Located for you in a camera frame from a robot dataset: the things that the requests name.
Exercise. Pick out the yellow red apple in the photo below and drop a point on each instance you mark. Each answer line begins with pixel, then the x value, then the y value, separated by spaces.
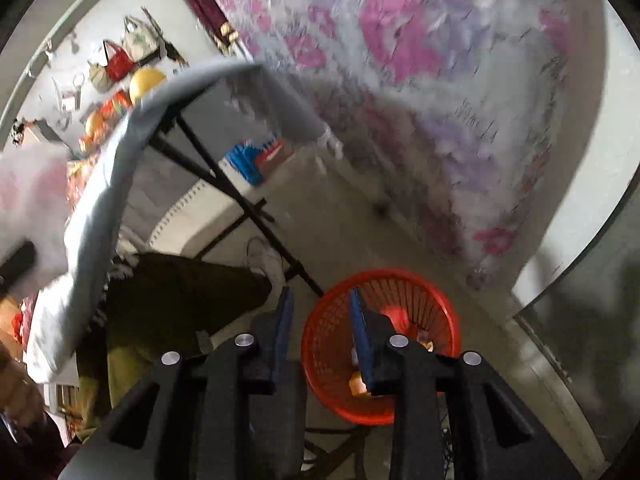
pixel 94 122

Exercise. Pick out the white snack packet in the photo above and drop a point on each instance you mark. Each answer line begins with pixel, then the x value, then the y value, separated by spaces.
pixel 30 200

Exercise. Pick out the yellow pomelo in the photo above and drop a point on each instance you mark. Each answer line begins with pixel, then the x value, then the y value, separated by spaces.
pixel 146 85

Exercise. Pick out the black folding table frame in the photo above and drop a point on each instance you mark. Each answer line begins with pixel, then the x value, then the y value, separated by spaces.
pixel 215 175

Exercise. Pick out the grey white tasselled tablecloth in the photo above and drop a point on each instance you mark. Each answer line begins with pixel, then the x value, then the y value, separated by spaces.
pixel 90 220

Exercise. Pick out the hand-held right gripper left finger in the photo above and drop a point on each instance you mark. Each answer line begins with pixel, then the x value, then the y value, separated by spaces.
pixel 285 320

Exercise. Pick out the beige hanging bag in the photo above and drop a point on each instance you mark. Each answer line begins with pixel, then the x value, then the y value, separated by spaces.
pixel 100 77

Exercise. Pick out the white tote bag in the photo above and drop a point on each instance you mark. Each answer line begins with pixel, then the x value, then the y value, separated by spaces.
pixel 140 40

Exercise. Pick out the person's white shoe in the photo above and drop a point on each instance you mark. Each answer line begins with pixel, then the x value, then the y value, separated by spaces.
pixel 265 260

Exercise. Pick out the blue and red box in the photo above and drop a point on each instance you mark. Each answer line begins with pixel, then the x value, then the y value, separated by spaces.
pixel 245 162

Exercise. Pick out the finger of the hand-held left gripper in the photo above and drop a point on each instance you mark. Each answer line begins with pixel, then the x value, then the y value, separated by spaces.
pixel 17 260

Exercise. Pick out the orange wrapper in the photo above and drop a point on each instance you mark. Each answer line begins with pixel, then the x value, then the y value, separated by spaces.
pixel 357 385

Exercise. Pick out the red tote bag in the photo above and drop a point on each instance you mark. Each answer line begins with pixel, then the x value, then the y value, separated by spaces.
pixel 117 62

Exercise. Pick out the floral pink purple sheet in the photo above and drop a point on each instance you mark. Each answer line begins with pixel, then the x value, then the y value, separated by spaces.
pixel 400 110

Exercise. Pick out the red plastic stool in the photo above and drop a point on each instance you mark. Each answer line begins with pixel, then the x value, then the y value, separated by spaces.
pixel 275 154

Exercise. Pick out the red plastic mesh basket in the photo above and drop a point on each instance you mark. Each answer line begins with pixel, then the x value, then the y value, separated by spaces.
pixel 325 350

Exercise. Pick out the person's olive trouser leg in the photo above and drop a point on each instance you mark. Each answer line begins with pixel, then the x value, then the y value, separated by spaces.
pixel 175 300

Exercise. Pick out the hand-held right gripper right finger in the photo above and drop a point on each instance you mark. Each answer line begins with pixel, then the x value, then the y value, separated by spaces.
pixel 361 345

